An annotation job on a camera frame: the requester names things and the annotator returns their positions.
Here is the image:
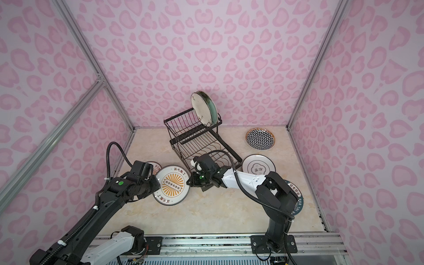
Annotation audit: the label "small orange sunburst plate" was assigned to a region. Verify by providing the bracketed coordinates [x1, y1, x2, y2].
[146, 161, 162, 177]

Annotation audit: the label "large orange sunburst plate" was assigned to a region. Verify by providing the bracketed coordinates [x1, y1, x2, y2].
[153, 165, 190, 206]

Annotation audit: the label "black wire dish rack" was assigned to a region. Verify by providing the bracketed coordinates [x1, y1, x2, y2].
[163, 108, 242, 171]

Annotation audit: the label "teal plate with flower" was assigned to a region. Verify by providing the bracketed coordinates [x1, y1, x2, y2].
[206, 94, 219, 125]

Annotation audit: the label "cream plate red berries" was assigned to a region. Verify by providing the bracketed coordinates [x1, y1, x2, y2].
[191, 91, 212, 127]

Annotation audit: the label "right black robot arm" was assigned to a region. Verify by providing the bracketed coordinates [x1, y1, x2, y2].
[187, 151, 299, 253]

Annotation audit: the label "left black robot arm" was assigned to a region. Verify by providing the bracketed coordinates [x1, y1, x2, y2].
[29, 161, 160, 265]

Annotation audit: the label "white plate blue clover outline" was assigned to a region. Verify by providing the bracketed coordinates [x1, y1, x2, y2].
[242, 154, 276, 175]

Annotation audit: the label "navy geometric pattern plate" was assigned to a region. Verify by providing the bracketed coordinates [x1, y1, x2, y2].
[245, 128, 276, 151]

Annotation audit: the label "white plate dark lettered rim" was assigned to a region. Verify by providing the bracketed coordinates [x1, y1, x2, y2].
[285, 180, 304, 215]

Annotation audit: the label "right black corrugated cable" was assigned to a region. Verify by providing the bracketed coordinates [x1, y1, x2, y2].
[198, 150, 299, 265]

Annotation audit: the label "left aluminium wall frame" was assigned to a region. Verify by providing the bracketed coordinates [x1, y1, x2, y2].
[1, 1, 136, 213]

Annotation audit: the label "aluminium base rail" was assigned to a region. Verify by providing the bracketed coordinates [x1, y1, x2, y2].
[108, 232, 352, 265]

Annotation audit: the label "right aluminium corner post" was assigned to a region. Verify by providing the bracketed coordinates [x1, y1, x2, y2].
[286, 0, 351, 131]

